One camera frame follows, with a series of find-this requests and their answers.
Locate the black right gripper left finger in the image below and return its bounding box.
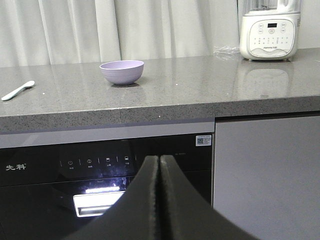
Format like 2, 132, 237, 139
64, 155, 159, 240

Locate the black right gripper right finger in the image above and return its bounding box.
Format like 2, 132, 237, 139
159, 155, 256, 240

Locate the purple plastic bowl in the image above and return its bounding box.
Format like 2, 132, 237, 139
99, 60, 145, 85

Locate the white pleated curtain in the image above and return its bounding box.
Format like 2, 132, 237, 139
0, 0, 320, 68

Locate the clear plastic wrap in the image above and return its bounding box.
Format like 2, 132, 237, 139
213, 45, 240, 60

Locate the mint green plastic spoon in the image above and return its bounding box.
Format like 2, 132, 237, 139
1, 80, 35, 101

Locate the black drawer sterilizer cabinet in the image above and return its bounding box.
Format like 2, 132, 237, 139
0, 133, 213, 240

